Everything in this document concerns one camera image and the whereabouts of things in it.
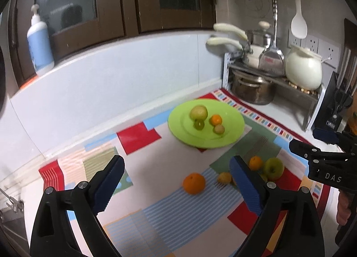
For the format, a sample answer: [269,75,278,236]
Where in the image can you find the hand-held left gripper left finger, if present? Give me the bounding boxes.
[29,155,126,257]

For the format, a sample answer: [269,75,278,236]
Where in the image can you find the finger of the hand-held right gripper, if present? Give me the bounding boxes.
[312,128,357,146]
[289,139,357,163]

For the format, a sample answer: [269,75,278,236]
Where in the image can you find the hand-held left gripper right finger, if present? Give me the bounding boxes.
[229,155,325,257]

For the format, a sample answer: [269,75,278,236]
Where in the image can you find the person's right hand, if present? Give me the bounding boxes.
[336,189,353,226]

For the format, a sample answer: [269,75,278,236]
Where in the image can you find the black knife block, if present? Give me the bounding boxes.
[315,71,352,135]

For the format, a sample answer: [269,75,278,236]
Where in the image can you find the green apple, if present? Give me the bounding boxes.
[264,157,284,181]

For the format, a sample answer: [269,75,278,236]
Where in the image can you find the metal pot rack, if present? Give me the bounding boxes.
[222,51,326,132]

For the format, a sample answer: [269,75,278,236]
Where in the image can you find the cork trivet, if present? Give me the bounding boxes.
[287,78,322,95]

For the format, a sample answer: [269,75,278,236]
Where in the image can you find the large orange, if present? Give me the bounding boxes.
[183,173,206,195]

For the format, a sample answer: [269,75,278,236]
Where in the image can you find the green plate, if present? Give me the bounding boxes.
[168,99,245,149]

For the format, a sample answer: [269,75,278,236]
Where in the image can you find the colourful patchwork table mat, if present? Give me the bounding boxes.
[38,88,331,257]

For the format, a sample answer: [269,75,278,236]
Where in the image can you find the white ceramic pot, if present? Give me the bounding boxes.
[285,45,332,90]

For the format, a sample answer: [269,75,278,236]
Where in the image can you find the large steel pot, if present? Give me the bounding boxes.
[231,69,277,106]

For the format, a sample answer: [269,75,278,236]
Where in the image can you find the large yellow-green pear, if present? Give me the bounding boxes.
[190,105,208,121]

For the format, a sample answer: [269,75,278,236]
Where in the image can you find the steel spatula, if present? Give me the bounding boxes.
[258,0,285,76]

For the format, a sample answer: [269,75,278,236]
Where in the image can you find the metal tap fitting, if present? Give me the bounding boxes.
[0,187,24,213]

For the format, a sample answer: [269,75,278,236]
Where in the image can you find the white saucepan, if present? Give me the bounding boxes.
[206,37,265,68]

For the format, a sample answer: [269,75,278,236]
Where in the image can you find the white rice paddle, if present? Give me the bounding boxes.
[291,0,308,39]

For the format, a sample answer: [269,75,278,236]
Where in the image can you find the white blue pump bottle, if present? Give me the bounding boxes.
[27,4,55,77]

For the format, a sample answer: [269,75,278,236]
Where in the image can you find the knives with steel handles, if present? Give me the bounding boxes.
[337,46,357,92]

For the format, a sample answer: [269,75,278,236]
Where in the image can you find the white wall socket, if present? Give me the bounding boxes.
[318,39,340,66]
[305,36,320,53]
[288,30,302,49]

